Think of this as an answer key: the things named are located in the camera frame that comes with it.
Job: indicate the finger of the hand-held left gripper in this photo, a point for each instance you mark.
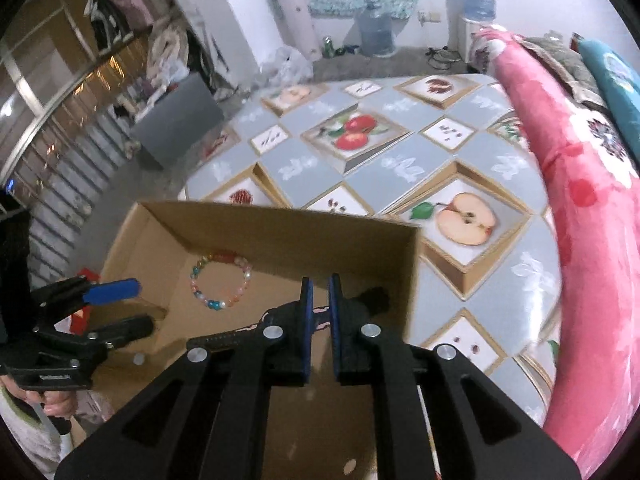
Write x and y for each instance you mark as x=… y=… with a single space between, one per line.
x=117 y=290
x=130 y=327

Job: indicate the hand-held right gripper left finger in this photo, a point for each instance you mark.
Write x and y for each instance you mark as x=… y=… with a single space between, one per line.
x=307 y=310

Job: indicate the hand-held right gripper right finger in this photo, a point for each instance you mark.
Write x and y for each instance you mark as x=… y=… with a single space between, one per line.
x=334 y=310

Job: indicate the brown cardboard box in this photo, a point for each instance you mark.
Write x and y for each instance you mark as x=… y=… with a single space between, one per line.
x=280 y=240

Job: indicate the person's left forearm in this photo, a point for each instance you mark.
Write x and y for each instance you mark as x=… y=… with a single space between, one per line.
x=25 y=435

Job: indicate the person's left hand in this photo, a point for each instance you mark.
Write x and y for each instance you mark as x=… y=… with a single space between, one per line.
x=50 y=402

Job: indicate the metal railing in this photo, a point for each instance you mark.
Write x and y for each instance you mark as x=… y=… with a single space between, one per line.
x=65 y=160

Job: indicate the grey box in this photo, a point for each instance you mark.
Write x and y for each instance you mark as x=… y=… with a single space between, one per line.
x=175 y=120

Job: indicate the fruit print tablecloth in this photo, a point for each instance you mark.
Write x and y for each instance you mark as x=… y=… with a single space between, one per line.
x=450 y=150

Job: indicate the beige clothes pile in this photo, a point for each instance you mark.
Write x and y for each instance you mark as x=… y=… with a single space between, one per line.
x=167 y=55

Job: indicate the white plastic bag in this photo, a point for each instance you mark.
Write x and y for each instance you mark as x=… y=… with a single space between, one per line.
x=285 y=65

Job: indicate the green can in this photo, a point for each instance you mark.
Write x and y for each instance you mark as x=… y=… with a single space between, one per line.
x=328 y=47

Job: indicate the black jacket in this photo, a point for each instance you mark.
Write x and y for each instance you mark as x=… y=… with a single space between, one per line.
x=107 y=20

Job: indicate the pink floral blanket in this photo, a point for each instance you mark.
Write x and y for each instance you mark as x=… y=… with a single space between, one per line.
x=575 y=185

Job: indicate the clear water jug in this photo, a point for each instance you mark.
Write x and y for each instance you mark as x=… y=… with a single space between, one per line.
x=376 y=32

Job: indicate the white water dispenser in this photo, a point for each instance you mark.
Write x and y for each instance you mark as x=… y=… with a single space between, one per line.
x=472 y=40

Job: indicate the grey patterned pillow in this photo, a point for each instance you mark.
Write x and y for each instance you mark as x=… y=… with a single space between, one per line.
x=560 y=65

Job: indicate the teal pillow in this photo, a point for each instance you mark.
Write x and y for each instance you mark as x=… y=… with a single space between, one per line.
x=615 y=75

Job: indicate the wall power socket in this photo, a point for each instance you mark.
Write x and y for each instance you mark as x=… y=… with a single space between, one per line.
x=430 y=17

